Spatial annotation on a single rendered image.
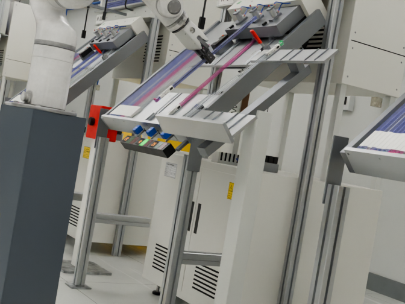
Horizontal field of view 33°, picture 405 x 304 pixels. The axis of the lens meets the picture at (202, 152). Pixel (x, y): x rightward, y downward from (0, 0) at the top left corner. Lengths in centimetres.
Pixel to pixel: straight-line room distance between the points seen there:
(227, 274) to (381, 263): 218
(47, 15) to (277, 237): 114
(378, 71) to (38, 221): 148
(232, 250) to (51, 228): 55
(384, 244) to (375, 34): 174
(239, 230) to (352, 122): 249
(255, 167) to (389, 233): 217
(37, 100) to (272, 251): 105
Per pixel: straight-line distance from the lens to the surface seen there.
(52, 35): 203
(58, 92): 203
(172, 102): 261
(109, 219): 300
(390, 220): 421
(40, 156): 198
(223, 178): 262
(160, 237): 299
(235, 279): 217
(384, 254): 423
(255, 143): 212
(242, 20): 279
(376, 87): 282
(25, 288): 205
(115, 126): 284
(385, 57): 285
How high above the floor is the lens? 68
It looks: 1 degrees down
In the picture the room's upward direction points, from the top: 10 degrees clockwise
